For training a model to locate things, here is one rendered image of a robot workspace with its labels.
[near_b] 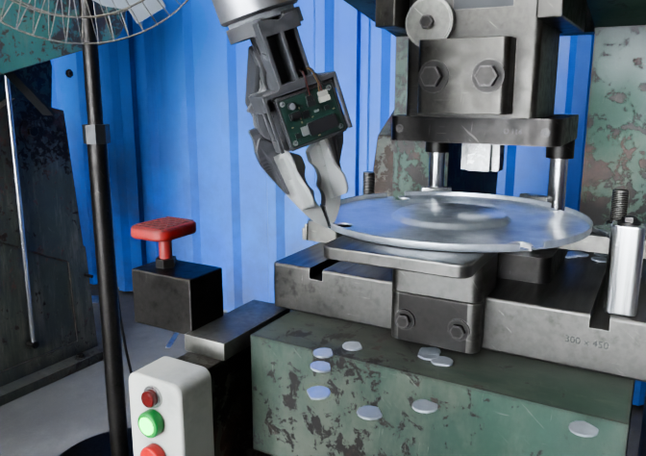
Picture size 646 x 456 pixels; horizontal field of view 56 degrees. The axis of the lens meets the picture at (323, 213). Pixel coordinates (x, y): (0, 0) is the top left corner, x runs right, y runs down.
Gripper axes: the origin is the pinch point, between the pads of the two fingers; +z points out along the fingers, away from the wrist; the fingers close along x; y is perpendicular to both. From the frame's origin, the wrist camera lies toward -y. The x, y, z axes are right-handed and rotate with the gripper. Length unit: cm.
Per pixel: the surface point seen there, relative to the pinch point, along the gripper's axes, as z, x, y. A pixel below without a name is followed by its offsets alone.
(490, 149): 2.4, 23.9, -5.5
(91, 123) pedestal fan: -14, -23, -80
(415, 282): 10.3, 6.6, 2.7
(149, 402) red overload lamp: 11.8, -23.5, -0.9
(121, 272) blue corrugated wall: 56, -46, -222
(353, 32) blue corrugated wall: -13, 63, -139
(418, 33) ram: -13.6, 18.6, -5.6
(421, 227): 4.2, 8.4, 4.2
